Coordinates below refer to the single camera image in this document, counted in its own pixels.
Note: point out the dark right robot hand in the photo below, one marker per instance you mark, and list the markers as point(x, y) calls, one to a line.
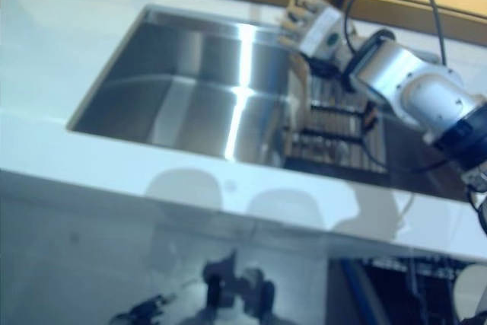
point(321, 32)

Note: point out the cream round plate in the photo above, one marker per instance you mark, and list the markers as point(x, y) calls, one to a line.
point(473, 287)

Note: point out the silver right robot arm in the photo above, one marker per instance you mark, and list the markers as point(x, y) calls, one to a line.
point(399, 70)

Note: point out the black steel sink dish rack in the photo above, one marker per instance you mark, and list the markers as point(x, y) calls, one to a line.
point(335, 138)

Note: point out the stainless steel sink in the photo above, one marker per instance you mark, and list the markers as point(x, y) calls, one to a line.
point(171, 112)

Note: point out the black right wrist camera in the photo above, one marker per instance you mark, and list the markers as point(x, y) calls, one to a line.
point(323, 66)

